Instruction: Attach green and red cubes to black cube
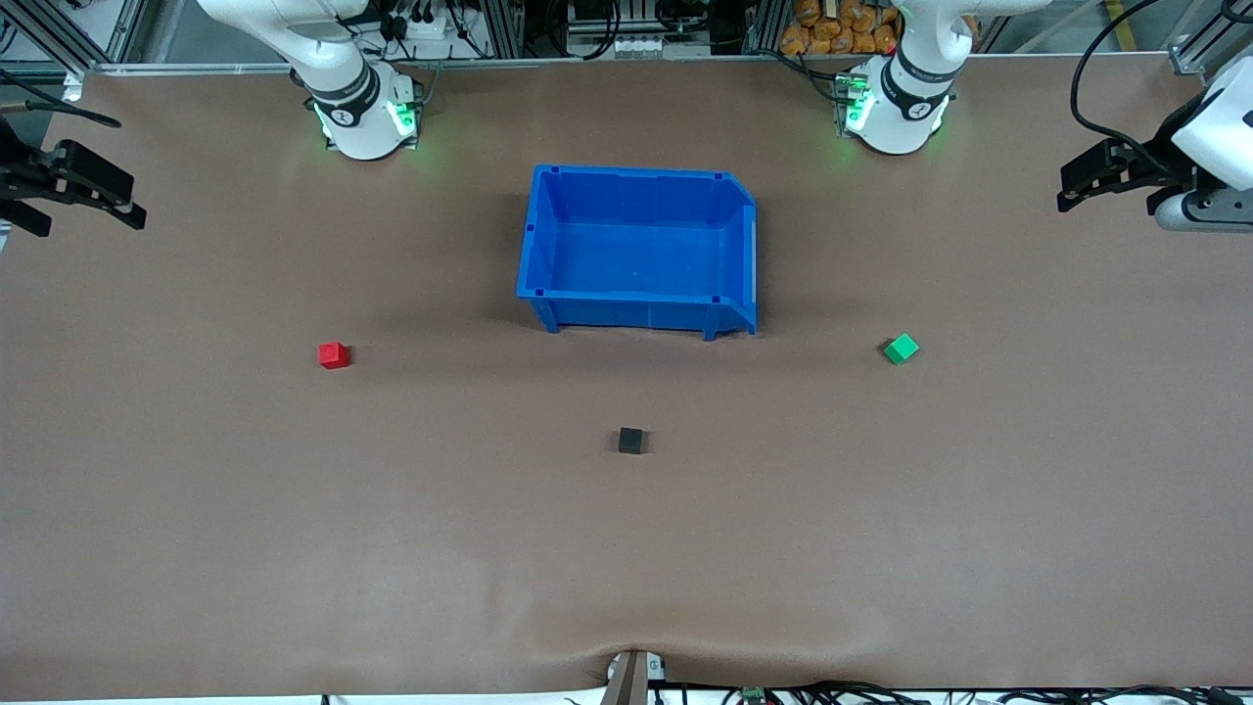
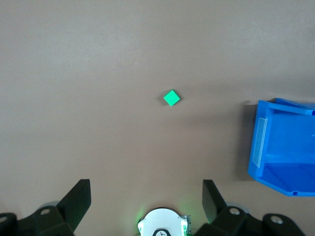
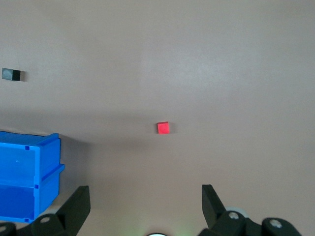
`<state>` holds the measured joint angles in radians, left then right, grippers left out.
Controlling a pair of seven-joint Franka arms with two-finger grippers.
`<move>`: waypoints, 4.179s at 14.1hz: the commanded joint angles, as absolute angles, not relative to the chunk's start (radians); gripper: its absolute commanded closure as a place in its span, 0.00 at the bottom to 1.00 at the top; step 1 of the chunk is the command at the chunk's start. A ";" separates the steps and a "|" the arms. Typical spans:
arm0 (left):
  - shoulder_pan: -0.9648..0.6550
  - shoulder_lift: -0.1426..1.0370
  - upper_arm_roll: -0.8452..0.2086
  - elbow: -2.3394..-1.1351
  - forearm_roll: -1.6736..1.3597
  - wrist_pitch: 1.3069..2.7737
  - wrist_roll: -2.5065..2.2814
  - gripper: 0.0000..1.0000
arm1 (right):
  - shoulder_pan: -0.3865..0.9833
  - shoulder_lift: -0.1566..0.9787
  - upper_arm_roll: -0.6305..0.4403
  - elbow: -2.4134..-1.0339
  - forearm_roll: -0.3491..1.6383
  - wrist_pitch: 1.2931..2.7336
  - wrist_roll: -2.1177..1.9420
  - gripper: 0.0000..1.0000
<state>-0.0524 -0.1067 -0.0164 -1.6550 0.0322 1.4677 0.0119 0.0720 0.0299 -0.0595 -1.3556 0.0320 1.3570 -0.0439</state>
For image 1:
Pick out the orange netted bag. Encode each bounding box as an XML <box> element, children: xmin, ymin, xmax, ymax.
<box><xmin>779</xmin><ymin>0</ymin><xmax>903</xmax><ymax>56</ymax></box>

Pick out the aluminium table edge rail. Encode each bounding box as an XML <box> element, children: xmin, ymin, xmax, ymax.
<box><xmin>64</xmin><ymin>51</ymin><xmax>1176</xmax><ymax>77</ymax></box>

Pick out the metal camera mount clamp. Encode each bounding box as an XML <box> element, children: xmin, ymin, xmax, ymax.
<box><xmin>601</xmin><ymin>648</ymin><xmax>669</xmax><ymax>705</ymax></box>

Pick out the blue plastic storage bin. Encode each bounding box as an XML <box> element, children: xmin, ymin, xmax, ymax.
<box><xmin>516</xmin><ymin>164</ymin><xmax>760</xmax><ymax>342</ymax></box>

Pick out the white power strip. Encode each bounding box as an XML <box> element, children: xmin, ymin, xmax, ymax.
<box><xmin>377</xmin><ymin>0</ymin><xmax>463</xmax><ymax>45</ymax></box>

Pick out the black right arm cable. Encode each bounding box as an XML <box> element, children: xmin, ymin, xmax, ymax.
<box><xmin>0</xmin><ymin>67</ymin><xmax>123</xmax><ymax>129</ymax></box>

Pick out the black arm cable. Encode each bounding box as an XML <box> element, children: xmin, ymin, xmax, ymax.
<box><xmin>0</xmin><ymin>67</ymin><xmax>123</xmax><ymax>129</ymax></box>
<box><xmin>1070</xmin><ymin>0</ymin><xmax>1181</xmax><ymax>175</ymax></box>

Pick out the black cable bundle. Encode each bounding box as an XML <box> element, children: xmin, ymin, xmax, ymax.
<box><xmin>651</xmin><ymin>680</ymin><xmax>1253</xmax><ymax>705</ymax></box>

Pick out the brown table mat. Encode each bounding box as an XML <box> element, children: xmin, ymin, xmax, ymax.
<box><xmin>0</xmin><ymin>54</ymin><xmax>1253</xmax><ymax>702</ymax></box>

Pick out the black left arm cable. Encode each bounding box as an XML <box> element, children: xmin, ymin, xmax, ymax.
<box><xmin>1070</xmin><ymin>0</ymin><xmax>1181</xmax><ymax>175</ymax></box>

